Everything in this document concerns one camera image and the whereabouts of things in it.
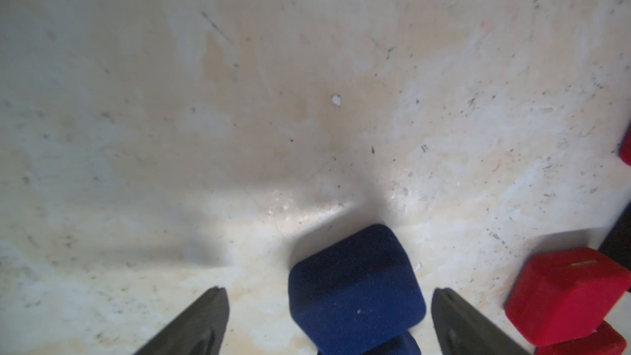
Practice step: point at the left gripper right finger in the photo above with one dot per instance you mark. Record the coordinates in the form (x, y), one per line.
(462, 330)

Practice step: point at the red brooch box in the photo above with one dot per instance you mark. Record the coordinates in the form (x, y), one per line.
(625, 147)
(565, 295)
(605, 340)

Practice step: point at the red brooch box upper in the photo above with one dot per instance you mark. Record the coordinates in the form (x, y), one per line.
(625, 147)

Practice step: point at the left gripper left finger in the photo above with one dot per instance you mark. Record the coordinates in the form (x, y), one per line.
(197, 330)

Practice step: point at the red brooch box lower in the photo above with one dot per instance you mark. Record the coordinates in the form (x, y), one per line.
(605, 340)

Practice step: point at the blue brooch box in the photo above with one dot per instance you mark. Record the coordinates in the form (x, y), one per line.
(357, 294)
(394, 345)

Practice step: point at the black brooch box left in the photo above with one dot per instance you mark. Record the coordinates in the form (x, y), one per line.
(616, 250)

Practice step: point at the red brooch box middle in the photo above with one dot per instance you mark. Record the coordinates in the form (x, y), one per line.
(565, 295)

